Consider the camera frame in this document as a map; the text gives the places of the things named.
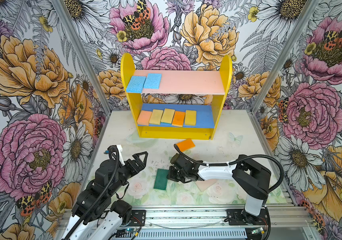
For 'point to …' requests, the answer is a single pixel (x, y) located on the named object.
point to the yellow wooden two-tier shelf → (176, 104)
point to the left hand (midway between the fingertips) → (142, 162)
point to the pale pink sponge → (203, 185)
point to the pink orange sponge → (144, 118)
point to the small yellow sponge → (190, 117)
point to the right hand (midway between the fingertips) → (167, 181)
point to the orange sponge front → (178, 118)
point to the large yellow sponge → (167, 116)
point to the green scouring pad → (160, 182)
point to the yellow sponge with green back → (155, 117)
